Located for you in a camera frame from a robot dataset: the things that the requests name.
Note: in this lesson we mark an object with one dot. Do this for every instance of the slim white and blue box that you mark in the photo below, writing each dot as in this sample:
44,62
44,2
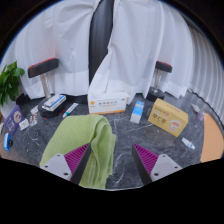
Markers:
137,112

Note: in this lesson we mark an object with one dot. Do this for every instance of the light green towel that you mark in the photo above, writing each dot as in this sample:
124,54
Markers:
76,130

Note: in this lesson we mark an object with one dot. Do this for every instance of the white tube with teal cap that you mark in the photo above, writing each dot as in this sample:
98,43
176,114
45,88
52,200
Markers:
70,110

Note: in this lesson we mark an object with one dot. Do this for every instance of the flat white and blue box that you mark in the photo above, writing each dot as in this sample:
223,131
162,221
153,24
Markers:
54,102

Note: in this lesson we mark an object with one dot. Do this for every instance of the green plant in white pot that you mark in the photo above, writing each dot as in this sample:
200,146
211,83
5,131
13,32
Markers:
10,81

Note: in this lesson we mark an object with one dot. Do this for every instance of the yellow cardboard box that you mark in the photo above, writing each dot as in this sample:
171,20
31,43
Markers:
168,117

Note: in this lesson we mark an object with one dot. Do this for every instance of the white curtain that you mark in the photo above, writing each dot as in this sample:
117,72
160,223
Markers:
143,46
56,36

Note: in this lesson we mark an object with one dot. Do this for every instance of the white printed packet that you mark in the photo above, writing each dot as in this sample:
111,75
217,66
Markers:
24,124

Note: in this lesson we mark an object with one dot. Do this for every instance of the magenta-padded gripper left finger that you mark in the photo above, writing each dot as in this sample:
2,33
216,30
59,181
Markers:
76,157

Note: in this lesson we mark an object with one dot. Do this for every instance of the small blue and white box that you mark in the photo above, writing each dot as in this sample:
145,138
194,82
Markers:
6,141

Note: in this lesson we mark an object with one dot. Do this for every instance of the white card packet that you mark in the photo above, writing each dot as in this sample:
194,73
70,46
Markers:
34,110

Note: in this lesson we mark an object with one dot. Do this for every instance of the blister pill pack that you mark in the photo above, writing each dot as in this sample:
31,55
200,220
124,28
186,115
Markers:
33,120

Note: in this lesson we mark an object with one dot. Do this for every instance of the small white tube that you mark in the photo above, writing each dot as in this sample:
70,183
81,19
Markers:
188,143

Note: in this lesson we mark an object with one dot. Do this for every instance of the purple cardboard box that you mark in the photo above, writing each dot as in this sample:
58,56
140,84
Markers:
13,120

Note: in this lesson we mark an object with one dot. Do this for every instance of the black stool with red top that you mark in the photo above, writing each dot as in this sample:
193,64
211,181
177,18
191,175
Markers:
43,66
164,66

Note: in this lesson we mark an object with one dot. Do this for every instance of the small black round object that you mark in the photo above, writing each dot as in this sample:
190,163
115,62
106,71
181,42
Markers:
11,143

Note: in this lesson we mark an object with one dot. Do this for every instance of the white box with orange stripe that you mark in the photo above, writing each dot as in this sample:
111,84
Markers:
108,103

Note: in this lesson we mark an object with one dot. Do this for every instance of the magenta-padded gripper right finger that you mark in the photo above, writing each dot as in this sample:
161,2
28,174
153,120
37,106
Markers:
146,158

